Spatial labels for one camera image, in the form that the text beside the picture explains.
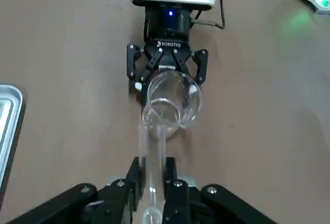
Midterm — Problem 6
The clear glass test tube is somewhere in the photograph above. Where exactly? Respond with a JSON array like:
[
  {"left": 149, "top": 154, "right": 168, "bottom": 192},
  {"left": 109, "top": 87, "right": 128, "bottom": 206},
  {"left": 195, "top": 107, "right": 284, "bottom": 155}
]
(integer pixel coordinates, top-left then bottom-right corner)
[{"left": 139, "top": 124, "right": 167, "bottom": 224}]

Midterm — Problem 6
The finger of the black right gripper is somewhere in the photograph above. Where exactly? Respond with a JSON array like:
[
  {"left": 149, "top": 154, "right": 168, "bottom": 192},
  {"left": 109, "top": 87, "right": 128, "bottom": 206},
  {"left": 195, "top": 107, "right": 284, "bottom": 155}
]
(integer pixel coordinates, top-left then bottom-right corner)
[
  {"left": 172, "top": 49, "right": 209, "bottom": 96},
  {"left": 126, "top": 43, "right": 164, "bottom": 106}
]

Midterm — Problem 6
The ribbed metal tray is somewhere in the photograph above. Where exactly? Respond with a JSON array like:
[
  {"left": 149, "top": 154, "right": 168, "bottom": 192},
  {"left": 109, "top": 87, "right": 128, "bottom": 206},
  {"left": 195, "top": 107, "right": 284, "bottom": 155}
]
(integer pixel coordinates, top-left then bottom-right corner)
[{"left": 0, "top": 84, "right": 26, "bottom": 183}]

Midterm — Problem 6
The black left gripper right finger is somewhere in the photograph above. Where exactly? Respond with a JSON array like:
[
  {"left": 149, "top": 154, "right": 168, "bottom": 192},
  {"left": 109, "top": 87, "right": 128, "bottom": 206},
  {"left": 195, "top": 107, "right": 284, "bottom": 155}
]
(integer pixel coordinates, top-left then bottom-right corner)
[{"left": 161, "top": 156, "right": 278, "bottom": 224}]

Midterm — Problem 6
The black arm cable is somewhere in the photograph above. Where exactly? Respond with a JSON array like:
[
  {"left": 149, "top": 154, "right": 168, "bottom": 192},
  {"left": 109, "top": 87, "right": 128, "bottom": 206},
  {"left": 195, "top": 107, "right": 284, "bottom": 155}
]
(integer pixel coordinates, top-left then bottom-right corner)
[{"left": 190, "top": 0, "right": 226, "bottom": 30}]

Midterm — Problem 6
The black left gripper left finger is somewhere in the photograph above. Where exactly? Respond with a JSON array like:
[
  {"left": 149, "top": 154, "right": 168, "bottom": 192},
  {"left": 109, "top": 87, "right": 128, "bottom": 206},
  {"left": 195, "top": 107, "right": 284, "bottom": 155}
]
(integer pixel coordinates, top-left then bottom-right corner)
[{"left": 10, "top": 156, "right": 145, "bottom": 224}]

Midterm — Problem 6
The clear glass beaker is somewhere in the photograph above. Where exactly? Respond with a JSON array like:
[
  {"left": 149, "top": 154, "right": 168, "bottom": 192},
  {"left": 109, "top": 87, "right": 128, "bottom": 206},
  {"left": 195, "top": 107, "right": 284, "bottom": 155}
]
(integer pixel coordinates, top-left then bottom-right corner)
[{"left": 140, "top": 71, "right": 203, "bottom": 139}]

